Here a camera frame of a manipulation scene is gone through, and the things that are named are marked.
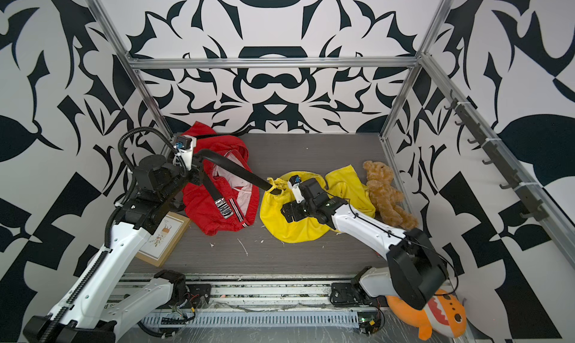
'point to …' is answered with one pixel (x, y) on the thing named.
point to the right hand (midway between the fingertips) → (290, 202)
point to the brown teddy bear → (388, 199)
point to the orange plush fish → (445, 314)
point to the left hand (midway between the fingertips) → (196, 150)
